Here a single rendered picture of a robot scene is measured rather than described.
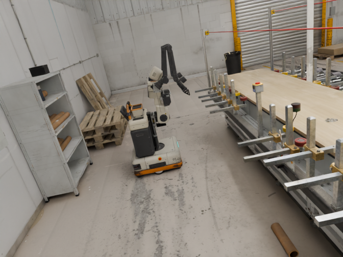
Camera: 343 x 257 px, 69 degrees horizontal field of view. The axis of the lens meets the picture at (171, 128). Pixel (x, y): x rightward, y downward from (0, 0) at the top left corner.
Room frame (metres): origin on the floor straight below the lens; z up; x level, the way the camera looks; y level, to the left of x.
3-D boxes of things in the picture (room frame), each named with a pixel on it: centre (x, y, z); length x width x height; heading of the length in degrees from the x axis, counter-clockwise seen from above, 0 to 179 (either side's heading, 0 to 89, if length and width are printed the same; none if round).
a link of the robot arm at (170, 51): (3.06, -0.17, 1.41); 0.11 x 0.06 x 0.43; 0
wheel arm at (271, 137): (1.78, -0.71, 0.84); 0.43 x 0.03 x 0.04; 91
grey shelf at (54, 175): (3.30, 1.61, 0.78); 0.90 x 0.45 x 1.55; 1
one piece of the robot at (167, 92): (3.28, 0.00, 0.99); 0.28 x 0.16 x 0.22; 1
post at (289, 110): (1.57, -0.81, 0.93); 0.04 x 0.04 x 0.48; 1
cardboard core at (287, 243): (1.52, -0.72, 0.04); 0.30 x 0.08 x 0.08; 1
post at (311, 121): (1.32, -0.81, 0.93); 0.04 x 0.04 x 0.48; 1
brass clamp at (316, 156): (1.30, -0.81, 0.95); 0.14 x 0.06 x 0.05; 1
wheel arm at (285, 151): (1.53, -0.67, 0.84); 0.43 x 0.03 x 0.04; 91
